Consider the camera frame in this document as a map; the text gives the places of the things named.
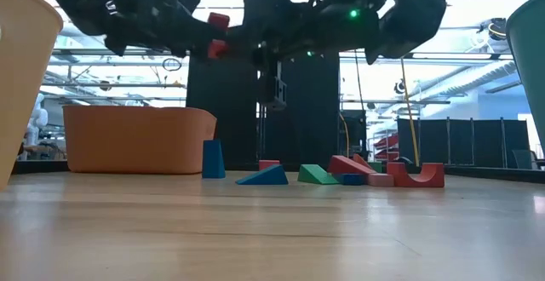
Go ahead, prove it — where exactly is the thin yellow cable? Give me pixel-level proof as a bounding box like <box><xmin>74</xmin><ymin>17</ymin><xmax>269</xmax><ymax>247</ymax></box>
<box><xmin>338</xmin><ymin>112</ymin><xmax>351</xmax><ymax>156</ymax></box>

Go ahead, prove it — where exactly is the small blue cube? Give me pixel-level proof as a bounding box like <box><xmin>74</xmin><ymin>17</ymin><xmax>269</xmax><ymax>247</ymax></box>
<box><xmin>336</xmin><ymin>172</ymin><xmax>366</xmax><ymax>186</ymax></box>

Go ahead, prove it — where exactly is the black perforated computer case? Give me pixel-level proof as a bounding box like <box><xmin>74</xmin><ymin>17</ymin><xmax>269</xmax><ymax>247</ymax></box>
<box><xmin>340</xmin><ymin>109</ymin><xmax>368</xmax><ymax>160</ymax></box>

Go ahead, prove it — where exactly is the red rack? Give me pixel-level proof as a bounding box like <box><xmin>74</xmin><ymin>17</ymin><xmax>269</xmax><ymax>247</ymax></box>
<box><xmin>373</xmin><ymin>133</ymin><xmax>401</xmax><ymax>162</ymax></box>

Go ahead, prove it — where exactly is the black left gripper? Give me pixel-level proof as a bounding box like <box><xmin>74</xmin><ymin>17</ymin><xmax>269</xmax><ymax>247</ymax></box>
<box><xmin>104</xmin><ymin>0</ymin><xmax>231</xmax><ymax>59</ymax></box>

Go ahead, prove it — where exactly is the red long block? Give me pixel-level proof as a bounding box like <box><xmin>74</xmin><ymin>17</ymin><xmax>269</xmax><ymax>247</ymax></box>
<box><xmin>206</xmin><ymin>11</ymin><xmax>232</xmax><ymax>60</ymax></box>

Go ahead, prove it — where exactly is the orange plastic bin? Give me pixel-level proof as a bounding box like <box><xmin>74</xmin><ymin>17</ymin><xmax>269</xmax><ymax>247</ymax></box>
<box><xmin>62</xmin><ymin>105</ymin><xmax>218</xmax><ymax>175</ymax></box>

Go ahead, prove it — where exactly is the black partition row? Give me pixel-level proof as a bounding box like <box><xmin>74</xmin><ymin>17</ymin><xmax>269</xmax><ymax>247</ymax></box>
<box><xmin>396</xmin><ymin>116</ymin><xmax>531</xmax><ymax>169</ymax></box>

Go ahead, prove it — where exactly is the blue trapezoid block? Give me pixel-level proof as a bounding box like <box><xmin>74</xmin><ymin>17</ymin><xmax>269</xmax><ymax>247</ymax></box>
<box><xmin>201</xmin><ymin>139</ymin><xmax>227</xmax><ymax>180</ymax></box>

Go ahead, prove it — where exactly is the green wedge block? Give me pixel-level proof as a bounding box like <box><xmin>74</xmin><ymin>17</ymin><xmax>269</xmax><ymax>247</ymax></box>
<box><xmin>297</xmin><ymin>163</ymin><xmax>340</xmax><ymax>186</ymax></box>

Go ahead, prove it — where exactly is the pink block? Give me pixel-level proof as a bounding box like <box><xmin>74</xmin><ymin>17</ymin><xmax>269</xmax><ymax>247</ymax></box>
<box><xmin>365</xmin><ymin>172</ymin><xmax>396</xmax><ymax>188</ymax></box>

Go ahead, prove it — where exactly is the yellow hanging cable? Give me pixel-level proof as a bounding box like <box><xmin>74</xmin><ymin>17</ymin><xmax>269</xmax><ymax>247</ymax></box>
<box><xmin>399</xmin><ymin>57</ymin><xmax>422</xmax><ymax>169</ymax></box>

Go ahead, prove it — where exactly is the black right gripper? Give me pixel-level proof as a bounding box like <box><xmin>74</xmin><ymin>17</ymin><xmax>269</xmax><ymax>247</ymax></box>
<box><xmin>227</xmin><ymin>0</ymin><xmax>398</xmax><ymax>67</ymax></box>

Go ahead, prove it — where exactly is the black table frame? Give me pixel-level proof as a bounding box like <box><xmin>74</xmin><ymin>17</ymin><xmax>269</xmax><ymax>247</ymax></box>
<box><xmin>11</xmin><ymin>158</ymin><xmax>545</xmax><ymax>185</ymax></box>

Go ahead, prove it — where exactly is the red arch block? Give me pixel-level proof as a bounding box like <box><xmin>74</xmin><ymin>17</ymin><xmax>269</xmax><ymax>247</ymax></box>
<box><xmin>386</xmin><ymin>161</ymin><xmax>446</xmax><ymax>189</ymax></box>

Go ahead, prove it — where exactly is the yellow plastic bin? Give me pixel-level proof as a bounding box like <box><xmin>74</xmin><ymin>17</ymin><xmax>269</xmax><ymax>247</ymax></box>
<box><xmin>0</xmin><ymin>0</ymin><xmax>65</xmax><ymax>191</ymax></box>

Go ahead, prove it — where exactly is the red slanted block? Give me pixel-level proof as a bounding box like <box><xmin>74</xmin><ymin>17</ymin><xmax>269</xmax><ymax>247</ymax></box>
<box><xmin>326</xmin><ymin>154</ymin><xmax>376</xmax><ymax>177</ymax></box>

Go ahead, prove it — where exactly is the teal plastic bin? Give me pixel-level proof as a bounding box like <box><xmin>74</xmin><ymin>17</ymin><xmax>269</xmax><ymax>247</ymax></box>
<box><xmin>505</xmin><ymin>0</ymin><xmax>545</xmax><ymax>150</ymax></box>

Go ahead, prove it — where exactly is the dark chair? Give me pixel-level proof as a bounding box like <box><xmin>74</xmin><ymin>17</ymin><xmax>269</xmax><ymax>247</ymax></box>
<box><xmin>513</xmin><ymin>148</ymin><xmax>545</xmax><ymax>171</ymax></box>

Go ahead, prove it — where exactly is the blue wedge block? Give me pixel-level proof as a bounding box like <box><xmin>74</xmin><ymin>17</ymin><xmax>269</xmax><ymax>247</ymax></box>
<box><xmin>234</xmin><ymin>163</ymin><xmax>290</xmax><ymax>186</ymax></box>

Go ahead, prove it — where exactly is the black hanging cable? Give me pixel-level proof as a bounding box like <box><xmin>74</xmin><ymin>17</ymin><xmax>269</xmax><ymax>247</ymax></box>
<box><xmin>353</xmin><ymin>54</ymin><xmax>366</xmax><ymax>112</ymax></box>

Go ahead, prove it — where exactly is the black cable coil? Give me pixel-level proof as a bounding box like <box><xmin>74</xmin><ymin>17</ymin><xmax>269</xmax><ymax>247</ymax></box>
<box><xmin>161</xmin><ymin>56</ymin><xmax>184</xmax><ymax>73</ymax></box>

